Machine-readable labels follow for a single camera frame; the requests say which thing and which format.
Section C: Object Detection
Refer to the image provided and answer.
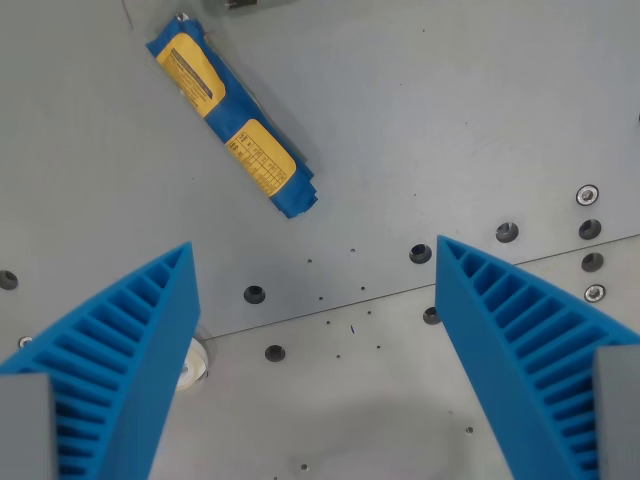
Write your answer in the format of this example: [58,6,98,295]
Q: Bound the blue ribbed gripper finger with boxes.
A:
[0,241,202,480]
[434,234,640,480]

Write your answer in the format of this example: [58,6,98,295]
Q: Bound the blue bag with yellow labels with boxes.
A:
[145,14,320,220]

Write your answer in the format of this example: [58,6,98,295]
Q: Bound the white tape roll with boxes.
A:
[174,327,216,394]

